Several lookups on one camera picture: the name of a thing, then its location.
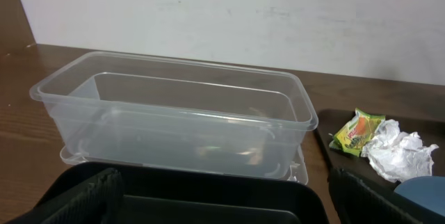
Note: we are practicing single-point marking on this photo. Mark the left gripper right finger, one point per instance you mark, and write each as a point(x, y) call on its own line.
point(357, 200)

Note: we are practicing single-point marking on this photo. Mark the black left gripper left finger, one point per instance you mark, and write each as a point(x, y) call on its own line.
point(95, 200)

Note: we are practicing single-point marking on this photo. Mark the white tissue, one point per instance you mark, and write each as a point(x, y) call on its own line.
point(398, 156)

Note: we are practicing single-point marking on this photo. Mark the large blue plate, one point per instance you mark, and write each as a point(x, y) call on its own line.
point(426, 191)

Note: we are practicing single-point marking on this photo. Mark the yellow snack wrapper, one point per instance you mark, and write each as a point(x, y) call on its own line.
point(356, 133)

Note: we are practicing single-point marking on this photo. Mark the black plastic tray bin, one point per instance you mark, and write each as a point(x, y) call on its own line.
point(154, 195)

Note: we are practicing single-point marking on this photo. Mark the clear plastic bin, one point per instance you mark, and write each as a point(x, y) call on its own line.
point(178, 114)

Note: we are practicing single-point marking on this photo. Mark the brown serving tray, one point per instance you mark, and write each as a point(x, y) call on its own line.
point(330, 121)

